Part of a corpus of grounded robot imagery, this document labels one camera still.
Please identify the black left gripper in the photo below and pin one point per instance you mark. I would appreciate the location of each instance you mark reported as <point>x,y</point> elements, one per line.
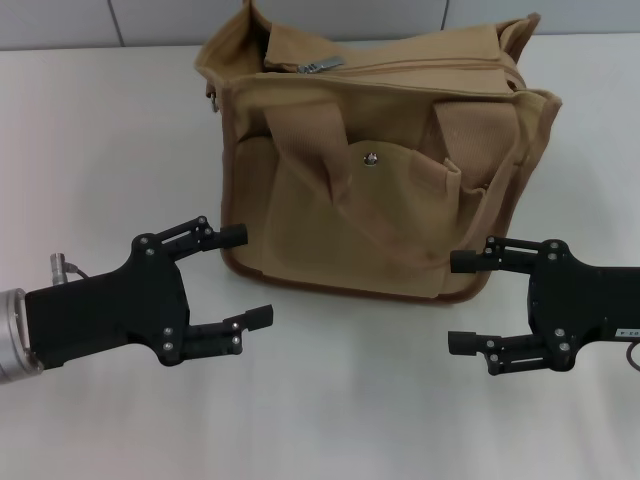
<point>110,310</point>

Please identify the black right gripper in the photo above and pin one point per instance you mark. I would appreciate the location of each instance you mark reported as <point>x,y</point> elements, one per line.
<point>585,305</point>

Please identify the khaki canvas food bag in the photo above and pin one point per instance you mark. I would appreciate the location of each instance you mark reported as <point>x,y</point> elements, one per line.
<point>380,220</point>

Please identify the silver metal zipper pull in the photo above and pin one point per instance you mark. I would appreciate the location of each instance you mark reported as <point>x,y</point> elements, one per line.
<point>325,63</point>

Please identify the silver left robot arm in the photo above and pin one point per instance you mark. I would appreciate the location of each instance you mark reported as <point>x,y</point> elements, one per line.
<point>12,335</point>

